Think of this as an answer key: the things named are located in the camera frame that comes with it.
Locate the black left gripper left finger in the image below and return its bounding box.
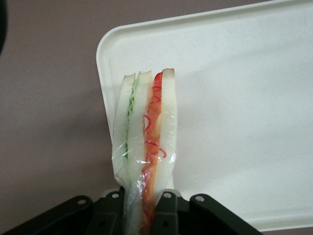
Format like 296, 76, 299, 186
0, 187, 127, 235

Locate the cream rectangular tray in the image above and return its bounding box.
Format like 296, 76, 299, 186
95, 0, 313, 233

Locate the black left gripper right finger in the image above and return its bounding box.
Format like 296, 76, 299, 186
152, 190, 265, 235

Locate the triangle sandwich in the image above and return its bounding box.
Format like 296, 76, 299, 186
111, 68, 178, 235

